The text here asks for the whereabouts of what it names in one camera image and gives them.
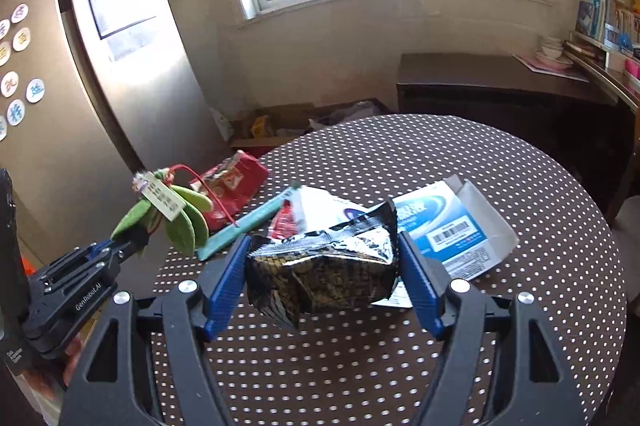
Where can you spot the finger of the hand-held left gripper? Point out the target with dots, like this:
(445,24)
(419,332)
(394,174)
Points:
(107,247)
(132,243)

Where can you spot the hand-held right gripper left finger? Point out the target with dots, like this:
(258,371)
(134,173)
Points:
(227,286)

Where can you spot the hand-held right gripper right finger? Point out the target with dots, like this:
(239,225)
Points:
(420,286)

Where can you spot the green plush leaf ornament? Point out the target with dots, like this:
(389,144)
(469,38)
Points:
(182,226)

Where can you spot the black foil snack bag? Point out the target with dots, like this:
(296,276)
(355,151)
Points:
(320,276)

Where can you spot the blue white flattened box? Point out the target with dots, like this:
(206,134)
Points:
(450,236)

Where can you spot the teal long narrow box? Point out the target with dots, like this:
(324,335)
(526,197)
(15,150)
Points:
(240,226)

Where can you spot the red snack bag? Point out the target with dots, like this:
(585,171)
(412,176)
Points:
(235,186)

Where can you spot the white crumpled plastic packet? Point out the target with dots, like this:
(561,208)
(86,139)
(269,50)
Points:
(320,211)

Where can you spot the silver refrigerator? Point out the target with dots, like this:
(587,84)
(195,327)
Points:
(125,106)

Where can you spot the brown polka dot tablecloth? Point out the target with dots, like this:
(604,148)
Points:
(350,156)

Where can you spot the yellow packet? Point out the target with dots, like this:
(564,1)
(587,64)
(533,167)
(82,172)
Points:
(261,126)

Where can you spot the open cardboard box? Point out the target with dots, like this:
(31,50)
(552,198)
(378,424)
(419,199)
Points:
(285,121)

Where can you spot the group of round character magnets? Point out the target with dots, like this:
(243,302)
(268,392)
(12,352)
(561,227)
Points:
(35,88)

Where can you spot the dark cardboard box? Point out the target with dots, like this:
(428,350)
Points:
(385,108)

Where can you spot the white plastic bag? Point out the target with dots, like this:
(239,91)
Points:
(345,113)

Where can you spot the dark wooden cabinet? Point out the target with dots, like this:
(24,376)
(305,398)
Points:
(475,106)

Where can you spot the pink mat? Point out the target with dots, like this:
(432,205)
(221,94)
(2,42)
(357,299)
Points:
(530,65)

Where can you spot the stack of ceramic bowls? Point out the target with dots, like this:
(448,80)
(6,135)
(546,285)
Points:
(552,51)

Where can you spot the wooden desk shelf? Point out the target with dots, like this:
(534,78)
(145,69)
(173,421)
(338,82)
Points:
(600,71)

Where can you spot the pink box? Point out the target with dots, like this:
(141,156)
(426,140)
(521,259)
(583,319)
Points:
(632,70)

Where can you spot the row of books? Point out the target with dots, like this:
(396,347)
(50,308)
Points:
(595,21)

